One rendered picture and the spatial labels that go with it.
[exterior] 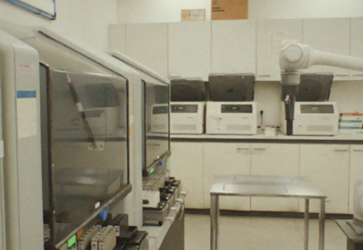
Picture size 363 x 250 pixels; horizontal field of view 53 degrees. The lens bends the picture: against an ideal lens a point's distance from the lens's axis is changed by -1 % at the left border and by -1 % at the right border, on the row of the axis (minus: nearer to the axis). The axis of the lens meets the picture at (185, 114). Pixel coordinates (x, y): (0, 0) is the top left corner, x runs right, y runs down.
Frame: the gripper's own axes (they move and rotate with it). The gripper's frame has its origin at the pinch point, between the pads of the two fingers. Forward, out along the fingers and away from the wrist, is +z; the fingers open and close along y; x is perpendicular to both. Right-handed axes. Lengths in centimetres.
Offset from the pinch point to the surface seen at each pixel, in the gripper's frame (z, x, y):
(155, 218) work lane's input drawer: 41, 51, -39
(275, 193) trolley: 36.4, 10.2, 12.0
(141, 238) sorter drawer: 37, 35, -70
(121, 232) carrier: 34, 41, -75
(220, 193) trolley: 37, 37, 0
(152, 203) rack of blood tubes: 35, 53, -38
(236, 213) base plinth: 116, 108, 198
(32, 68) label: -21, 22, -125
